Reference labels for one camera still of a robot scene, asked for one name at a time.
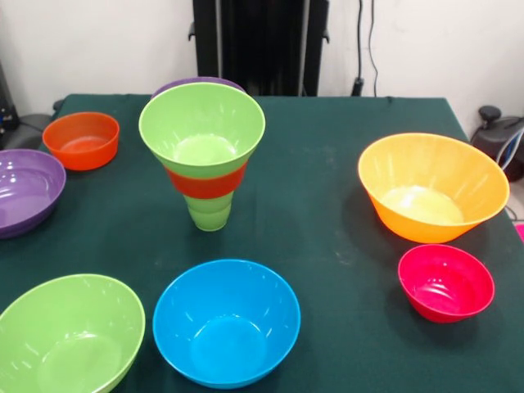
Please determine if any green cup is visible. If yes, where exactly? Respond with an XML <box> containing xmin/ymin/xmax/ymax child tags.
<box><xmin>183</xmin><ymin>190</ymin><xmax>238</xmax><ymax>233</ymax></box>

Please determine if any small green bowl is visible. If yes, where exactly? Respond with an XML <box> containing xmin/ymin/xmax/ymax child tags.
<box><xmin>138</xmin><ymin>82</ymin><xmax>267</xmax><ymax>169</ymax></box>

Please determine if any black wall cable with plug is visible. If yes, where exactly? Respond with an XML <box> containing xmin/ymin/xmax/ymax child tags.
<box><xmin>350</xmin><ymin>0</ymin><xmax>380</xmax><ymax>97</ymax></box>

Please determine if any red-orange bowl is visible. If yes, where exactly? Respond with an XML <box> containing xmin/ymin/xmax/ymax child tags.
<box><xmin>165</xmin><ymin>160</ymin><xmax>249</xmax><ymax>201</ymax></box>
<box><xmin>42</xmin><ymin>111</ymin><xmax>120</xmax><ymax>172</ymax></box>

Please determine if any large orange bowl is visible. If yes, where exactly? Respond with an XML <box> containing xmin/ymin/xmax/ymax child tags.
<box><xmin>357</xmin><ymin>132</ymin><xmax>511</xmax><ymax>245</ymax></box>

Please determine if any blue bowl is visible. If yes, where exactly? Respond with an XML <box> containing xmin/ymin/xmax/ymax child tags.
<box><xmin>152</xmin><ymin>258</ymin><xmax>302</xmax><ymax>390</ymax></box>

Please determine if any purple bowl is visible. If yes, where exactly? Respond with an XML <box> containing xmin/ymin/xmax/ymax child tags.
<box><xmin>0</xmin><ymin>149</ymin><xmax>67</xmax><ymax>241</ymax></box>
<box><xmin>151</xmin><ymin>76</ymin><xmax>247</xmax><ymax>101</ymax></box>

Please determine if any black pedestal column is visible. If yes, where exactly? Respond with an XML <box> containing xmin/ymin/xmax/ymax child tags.
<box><xmin>188</xmin><ymin>0</ymin><xmax>331</xmax><ymax>97</ymax></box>

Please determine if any large green bowl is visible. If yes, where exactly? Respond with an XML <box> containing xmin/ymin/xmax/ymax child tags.
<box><xmin>0</xmin><ymin>273</ymin><xmax>147</xmax><ymax>393</ymax></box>

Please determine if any dark green table cloth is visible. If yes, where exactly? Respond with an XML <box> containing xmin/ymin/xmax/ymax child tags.
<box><xmin>0</xmin><ymin>93</ymin><xmax>524</xmax><ymax>393</ymax></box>

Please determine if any pink bowl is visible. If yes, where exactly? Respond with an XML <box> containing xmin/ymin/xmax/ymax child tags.
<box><xmin>397</xmin><ymin>243</ymin><xmax>496</xmax><ymax>324</ymax></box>

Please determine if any black grey base foot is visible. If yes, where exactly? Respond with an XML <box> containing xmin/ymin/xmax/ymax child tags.
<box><xmin>470</xmin><ymin>105</ymin><xmax>524</xmax><ymax>183</ymax></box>
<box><xmin>0</xmin><ymin>113</ymin><xmax>54</xmax><ymax>151</ymax></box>

